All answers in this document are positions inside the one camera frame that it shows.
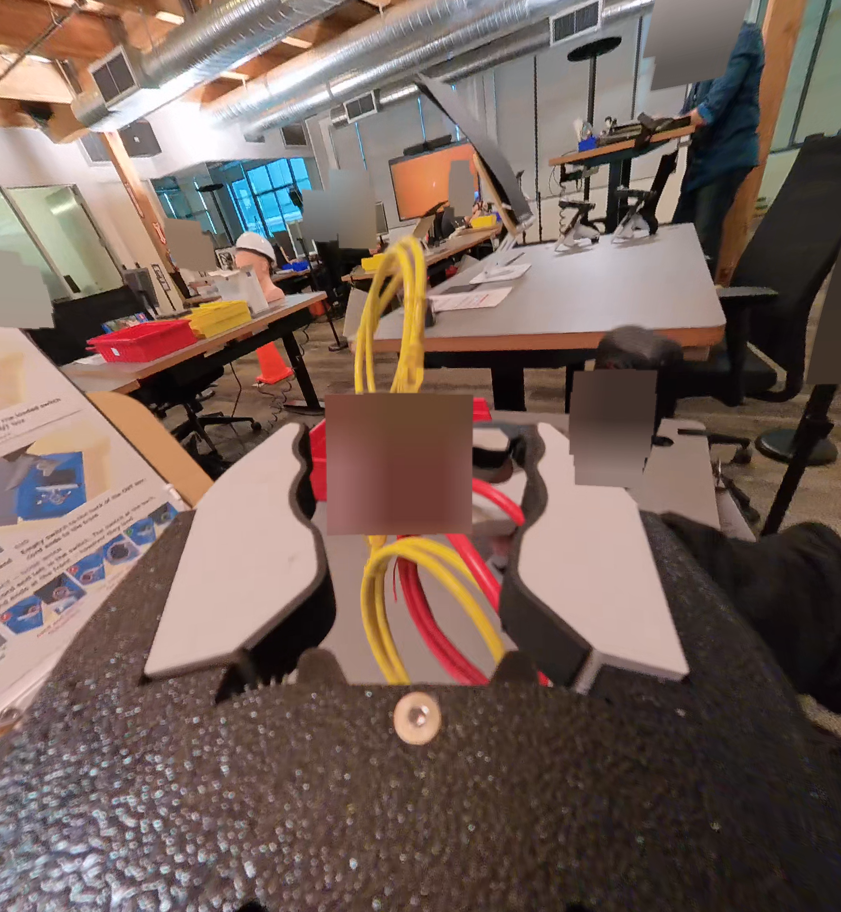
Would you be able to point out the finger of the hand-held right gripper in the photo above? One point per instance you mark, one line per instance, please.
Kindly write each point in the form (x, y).
(491, 436)
(684, 470)

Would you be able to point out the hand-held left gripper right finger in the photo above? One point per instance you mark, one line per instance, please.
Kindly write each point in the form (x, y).
(605, 570)

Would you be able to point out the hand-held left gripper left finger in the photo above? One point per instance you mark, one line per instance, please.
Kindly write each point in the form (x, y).
(249, 556)

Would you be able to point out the person's right forearm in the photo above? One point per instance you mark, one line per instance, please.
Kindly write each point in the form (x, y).
(783, 605)

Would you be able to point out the grey desk wood edge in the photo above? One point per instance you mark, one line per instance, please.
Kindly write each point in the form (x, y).
(288, 308)
(570, 299)

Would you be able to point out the red plastic bin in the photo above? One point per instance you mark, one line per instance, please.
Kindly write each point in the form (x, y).
(317, 463)

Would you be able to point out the black white device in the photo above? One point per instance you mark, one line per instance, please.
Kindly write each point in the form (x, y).
(634, 214)
(575, 228)

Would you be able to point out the white paper sheet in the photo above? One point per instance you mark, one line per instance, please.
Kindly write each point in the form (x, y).
(474, 298)
(500, 272)

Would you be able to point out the black office chair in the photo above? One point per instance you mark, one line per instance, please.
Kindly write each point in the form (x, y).
(192, 399)
(805, 249)

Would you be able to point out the orange traffic cone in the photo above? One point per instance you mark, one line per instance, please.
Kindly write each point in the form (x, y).
(273, 363)

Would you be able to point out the wooden standing desk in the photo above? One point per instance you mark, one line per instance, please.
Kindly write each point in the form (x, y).
(620, 139)

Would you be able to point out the printed instruction board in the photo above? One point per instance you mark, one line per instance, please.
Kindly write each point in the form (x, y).
(28, 499)

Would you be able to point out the red mesh basket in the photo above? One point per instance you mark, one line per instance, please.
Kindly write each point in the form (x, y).
(142, 340)

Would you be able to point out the yellow plastic bin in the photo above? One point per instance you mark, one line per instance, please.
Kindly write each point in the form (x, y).
(219, 317)

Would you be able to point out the black tilted board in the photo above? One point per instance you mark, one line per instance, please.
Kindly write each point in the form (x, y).
(484, 142)

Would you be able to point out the white carton box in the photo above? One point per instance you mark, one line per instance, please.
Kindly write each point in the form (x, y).
(239, 292)

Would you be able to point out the mannequin head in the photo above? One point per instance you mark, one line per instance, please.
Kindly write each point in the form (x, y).
(267, 281)

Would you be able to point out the black floor lamp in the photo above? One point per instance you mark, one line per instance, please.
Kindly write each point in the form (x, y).
(595, 50)

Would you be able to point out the white hard hat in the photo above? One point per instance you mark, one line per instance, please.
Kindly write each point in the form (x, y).
(255, 246)

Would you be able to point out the orange wall screen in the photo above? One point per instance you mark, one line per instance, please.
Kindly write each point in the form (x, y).
(420, 182)

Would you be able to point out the silver ventilation duct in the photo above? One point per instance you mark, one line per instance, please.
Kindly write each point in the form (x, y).
(214, 35)
(392, 64)

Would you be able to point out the black wall speaker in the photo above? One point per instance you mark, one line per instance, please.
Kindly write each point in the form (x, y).
(140, 139)

